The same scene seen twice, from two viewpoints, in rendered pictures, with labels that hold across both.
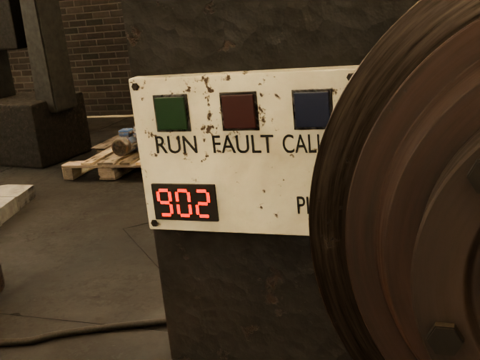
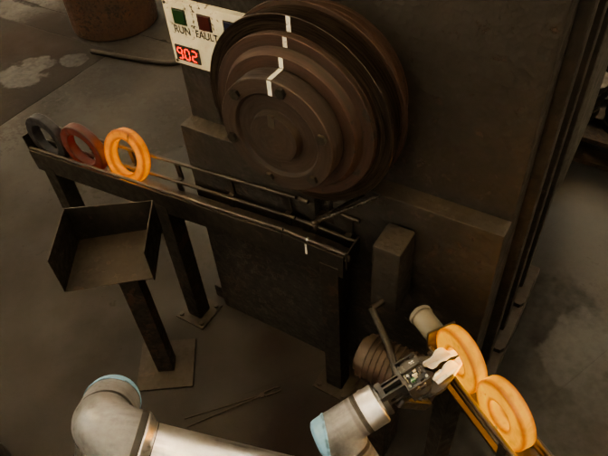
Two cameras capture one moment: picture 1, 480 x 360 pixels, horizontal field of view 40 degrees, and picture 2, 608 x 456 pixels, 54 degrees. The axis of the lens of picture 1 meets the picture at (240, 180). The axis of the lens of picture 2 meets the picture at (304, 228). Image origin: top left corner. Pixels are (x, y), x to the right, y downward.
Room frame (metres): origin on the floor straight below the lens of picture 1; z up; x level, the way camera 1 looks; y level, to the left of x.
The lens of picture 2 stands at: (-0.62, -0.51, 1.89)
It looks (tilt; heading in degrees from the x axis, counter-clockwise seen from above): 46 degrees down; 13
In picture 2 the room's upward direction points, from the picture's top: 5 degrees counter-clockwise
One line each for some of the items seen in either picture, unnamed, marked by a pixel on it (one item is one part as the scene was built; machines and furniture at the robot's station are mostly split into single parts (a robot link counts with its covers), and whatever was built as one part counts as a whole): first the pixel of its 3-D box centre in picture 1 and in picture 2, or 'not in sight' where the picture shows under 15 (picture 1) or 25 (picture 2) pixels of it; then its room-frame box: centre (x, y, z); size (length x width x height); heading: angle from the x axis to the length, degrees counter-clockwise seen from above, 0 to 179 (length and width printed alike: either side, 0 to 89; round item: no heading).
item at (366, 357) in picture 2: not in sight; (394, 405); (0.23, -0.54, 0.27); 0.22 x 0.13 x 0.53; 68
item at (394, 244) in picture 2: not in sight; (393, 268); (0.40, -0.51, 0.68); 0.11 x 0.08 x 0.24; 158
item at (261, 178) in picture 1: (246, 154); (210, 40); (0.71, -0.01, 1.15); 0.26 x 0.02 x 0.18; 68
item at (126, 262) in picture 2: not in sight; (135, 306); (0.42, 0.30, 0.36); 0.26 x 0.20 x 0.72; 103
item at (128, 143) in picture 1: (135, 138); not in sight; (5.12, 0.79, 0.25); 0.40 x 0.24 x 0.22; 158
